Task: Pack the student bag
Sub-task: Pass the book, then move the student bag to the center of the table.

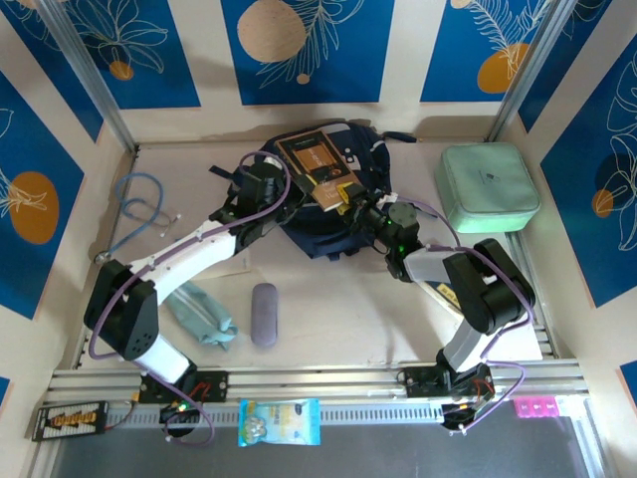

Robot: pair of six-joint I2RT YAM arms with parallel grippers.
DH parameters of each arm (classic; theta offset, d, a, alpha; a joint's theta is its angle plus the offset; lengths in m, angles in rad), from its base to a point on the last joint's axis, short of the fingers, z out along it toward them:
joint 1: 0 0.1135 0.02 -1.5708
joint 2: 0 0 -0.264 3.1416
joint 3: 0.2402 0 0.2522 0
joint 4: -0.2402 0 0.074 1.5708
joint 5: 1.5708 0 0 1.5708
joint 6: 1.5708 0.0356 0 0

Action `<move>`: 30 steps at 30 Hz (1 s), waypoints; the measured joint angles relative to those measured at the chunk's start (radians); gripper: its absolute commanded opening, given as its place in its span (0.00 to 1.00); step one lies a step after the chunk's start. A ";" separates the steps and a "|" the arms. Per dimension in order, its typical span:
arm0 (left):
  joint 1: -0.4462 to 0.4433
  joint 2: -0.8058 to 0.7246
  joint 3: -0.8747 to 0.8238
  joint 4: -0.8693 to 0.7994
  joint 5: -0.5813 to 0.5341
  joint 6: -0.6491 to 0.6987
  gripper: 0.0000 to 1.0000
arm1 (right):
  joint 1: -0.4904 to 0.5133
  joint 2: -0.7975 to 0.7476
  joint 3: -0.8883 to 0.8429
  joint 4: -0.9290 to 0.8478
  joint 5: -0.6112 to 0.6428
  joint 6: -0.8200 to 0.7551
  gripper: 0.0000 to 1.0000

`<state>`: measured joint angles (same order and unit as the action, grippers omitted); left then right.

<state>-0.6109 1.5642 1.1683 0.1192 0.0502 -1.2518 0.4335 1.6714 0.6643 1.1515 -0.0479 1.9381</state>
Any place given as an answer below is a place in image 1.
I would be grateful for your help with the aluminium frame post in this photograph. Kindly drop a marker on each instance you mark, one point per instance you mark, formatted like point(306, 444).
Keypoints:
point(94, 84)
point(527, 79)

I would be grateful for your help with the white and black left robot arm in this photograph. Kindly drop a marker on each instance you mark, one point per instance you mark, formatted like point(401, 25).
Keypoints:
point(189, 255)

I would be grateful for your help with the navy blue backpack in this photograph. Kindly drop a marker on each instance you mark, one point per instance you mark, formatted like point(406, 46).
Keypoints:
point(328, 236)

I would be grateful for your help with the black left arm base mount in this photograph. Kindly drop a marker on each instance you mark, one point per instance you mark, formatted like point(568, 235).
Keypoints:
point(214, 386)

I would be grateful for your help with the light blue cloth pouch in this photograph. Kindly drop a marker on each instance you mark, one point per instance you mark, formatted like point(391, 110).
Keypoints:
point(209, 318)

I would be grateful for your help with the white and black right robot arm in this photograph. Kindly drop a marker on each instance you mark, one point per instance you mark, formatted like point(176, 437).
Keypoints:
point(490, 291)

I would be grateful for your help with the light blue snack packet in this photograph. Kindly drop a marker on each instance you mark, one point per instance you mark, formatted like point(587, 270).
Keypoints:
point(278, 422)

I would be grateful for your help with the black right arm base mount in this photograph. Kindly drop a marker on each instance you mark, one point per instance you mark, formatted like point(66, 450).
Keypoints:
point(423, 381)

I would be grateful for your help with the purple glasses case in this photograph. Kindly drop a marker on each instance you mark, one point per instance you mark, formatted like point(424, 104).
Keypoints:
point(265, 313)

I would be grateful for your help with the mint green zip case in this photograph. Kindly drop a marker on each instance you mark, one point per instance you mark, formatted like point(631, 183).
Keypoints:
point(485, 186)

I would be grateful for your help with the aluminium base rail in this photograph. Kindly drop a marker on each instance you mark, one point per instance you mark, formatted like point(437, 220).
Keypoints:
point(348, 381)

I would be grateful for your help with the pink pill box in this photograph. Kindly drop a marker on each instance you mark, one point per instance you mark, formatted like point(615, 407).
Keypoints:
point(536, 406)

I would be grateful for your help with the white book with yellow label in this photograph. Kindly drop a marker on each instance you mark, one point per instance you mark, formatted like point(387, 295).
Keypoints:
point(448, 299)

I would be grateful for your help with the black power distribution board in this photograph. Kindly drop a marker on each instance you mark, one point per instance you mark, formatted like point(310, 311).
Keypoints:
point(69, 420)

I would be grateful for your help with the small metal knob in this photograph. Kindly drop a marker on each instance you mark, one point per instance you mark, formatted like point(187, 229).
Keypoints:
point(102, 257)

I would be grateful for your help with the brown hardcover book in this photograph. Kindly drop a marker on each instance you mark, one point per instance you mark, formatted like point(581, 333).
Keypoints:
point(313, 159)

